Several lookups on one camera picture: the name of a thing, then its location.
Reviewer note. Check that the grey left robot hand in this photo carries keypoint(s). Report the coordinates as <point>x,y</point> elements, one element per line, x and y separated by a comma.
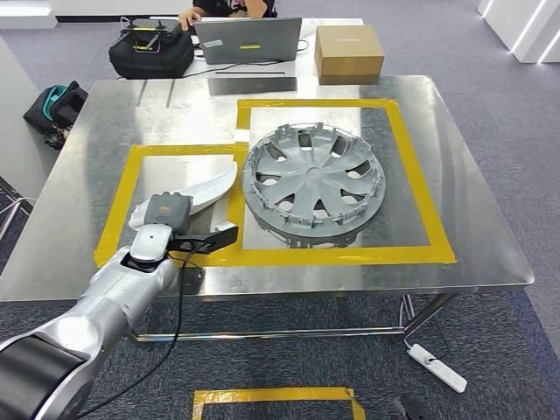
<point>166,211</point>

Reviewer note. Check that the white curved plastic part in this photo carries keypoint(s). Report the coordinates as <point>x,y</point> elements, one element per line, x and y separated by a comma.
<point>205,188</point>

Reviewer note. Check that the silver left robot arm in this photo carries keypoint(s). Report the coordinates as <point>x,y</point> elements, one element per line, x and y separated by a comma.
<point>109,301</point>

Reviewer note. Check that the stainless steel workbench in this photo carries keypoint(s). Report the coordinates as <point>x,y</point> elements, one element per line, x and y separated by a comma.
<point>459,191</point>

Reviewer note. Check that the black equipment bag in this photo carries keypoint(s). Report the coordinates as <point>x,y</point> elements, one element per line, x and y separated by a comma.
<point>149,61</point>

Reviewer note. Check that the black teal backpack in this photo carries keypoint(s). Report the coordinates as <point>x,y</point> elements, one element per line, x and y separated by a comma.
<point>66,107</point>

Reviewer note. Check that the black remote controller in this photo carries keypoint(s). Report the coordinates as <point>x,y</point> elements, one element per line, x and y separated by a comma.
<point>153,29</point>

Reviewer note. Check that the grey plastic hubcap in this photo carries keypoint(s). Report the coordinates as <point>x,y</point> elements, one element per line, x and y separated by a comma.
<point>312,174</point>

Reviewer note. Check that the grey laptop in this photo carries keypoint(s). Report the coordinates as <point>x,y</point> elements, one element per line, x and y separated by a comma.
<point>249,40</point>

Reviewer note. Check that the white side table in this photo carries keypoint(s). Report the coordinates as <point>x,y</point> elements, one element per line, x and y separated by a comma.
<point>17,133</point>

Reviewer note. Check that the person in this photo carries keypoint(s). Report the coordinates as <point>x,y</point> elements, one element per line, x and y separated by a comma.
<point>219,7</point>

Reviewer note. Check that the yellow floor tape square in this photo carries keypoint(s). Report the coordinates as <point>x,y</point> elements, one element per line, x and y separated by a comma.
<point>271,394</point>

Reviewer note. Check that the white desk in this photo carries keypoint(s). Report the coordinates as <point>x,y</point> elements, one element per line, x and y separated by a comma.
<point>306,64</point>

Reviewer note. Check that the brown cardboard box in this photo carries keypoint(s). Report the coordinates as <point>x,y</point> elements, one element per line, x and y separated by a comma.
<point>348,55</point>

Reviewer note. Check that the white power strip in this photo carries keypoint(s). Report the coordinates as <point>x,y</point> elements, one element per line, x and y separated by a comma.
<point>437,368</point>

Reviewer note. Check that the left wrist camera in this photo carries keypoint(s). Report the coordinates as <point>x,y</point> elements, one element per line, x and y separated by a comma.
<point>205,240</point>

